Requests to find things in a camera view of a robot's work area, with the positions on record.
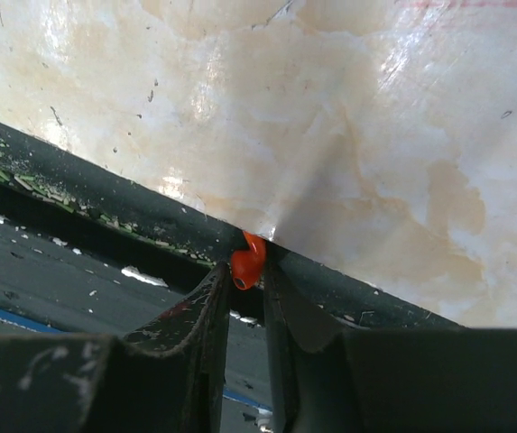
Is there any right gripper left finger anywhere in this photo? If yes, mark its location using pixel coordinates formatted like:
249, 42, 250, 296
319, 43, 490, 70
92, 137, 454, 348
0, 263, 232, 432

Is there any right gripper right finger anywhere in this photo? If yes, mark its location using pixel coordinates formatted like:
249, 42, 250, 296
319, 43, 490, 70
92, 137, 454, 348
264, 264, 517, 432

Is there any orange earbud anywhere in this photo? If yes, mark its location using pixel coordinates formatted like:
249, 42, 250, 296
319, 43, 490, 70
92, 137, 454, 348
230, 231, 267, 290

